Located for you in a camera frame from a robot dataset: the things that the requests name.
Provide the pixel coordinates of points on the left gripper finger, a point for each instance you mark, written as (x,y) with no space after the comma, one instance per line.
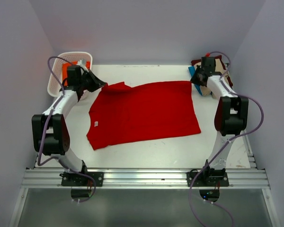
(93,86)
(94,81)

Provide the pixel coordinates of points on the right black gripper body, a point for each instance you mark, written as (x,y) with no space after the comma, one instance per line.
(199,71)

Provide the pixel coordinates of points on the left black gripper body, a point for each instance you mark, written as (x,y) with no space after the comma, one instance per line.
(85,78)

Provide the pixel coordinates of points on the red t shirt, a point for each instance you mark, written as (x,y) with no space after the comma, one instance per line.
(123,114)

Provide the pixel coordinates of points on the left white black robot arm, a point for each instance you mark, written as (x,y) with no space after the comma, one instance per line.
(50,134)

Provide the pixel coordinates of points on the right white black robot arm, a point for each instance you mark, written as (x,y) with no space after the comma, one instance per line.
(229,121)

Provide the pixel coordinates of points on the beige folded t shirt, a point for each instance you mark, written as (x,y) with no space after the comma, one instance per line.
(206,91)

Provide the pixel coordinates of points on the blue folded t shirt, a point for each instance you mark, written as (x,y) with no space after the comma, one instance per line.
(198,69)

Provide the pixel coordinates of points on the maroon folded t shirt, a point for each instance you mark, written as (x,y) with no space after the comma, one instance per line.
(220,66)

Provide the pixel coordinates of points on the orange t shirt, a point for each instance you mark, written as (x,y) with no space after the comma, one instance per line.
(64,74)

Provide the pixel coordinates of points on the white plastic basket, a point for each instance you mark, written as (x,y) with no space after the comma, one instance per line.
(54,87)

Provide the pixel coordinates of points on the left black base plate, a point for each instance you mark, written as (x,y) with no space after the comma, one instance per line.
(80,180)

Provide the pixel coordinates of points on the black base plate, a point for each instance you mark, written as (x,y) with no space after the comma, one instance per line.
(80,180)
(211,177)

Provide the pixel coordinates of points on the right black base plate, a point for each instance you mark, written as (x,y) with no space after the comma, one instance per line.
(211,177)

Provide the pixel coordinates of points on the aluminium mounting rail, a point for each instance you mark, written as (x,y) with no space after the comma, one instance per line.
(158,178)

